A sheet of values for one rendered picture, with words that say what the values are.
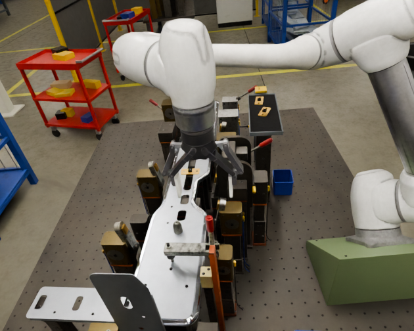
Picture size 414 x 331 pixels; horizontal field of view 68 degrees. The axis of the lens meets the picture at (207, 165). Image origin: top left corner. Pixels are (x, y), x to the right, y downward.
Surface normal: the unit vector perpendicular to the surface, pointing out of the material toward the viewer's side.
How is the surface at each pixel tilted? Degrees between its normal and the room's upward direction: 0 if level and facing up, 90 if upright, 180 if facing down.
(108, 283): 90
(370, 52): 98
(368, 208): 58
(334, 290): 90
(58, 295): 0
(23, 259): 0
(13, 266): 0
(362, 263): 90
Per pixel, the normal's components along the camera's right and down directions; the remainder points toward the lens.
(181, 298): -0.09, -0.79
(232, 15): 0.00, 0.61
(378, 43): -0.45, 0.65
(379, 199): -0.72, -0.04
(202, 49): 0.69, 0.25
